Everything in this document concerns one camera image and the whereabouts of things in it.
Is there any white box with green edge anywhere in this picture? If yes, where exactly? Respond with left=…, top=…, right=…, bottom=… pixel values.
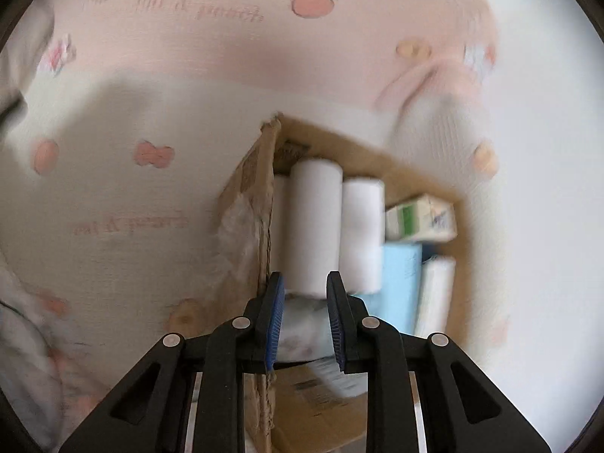
left=414, top=255, right=458, bottom=338

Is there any brown cardboard box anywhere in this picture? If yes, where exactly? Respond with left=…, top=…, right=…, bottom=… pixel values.
left=212, top=111, right=473, bottom=453

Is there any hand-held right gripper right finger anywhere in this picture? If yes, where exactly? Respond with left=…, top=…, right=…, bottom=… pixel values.
left=327, top=271, right=553, bottom=453

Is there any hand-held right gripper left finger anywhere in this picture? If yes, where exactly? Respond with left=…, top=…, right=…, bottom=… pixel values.
left=57, top=271, right=286, bottom=453

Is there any green and white carton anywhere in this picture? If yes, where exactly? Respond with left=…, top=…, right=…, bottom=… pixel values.
left=384, top=193, right=458, bottom=243

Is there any light blue flat box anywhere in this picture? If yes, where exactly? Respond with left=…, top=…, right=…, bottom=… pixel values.
left=354, top=243, right=424, bottom=336

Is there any pink cat print bedsheet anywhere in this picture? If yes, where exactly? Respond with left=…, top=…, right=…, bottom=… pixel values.
left=0, top=0, right=515, bottom=359

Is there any crumpled clear packing tape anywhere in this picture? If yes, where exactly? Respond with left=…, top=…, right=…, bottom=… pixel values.
left=214, top=196, right=265, bottom=303

